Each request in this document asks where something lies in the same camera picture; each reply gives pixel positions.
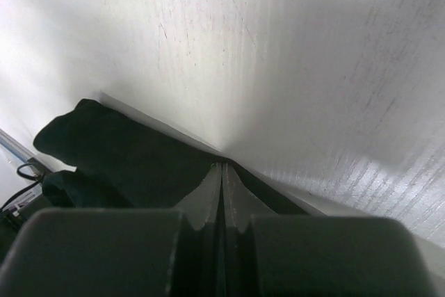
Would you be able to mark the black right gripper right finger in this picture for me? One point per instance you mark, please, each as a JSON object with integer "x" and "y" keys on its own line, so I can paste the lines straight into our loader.
{"x": 278, "y": 247}

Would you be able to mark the black t shirt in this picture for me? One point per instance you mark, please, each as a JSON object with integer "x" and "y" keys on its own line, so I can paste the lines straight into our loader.
{"x": 121, "y": 163}

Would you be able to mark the aluminium front rail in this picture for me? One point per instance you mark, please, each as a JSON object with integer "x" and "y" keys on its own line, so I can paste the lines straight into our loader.
{"x": 22, "y": 153}

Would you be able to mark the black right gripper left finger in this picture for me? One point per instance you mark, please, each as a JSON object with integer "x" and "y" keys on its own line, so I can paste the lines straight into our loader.
{"x": 120, "y": 252}

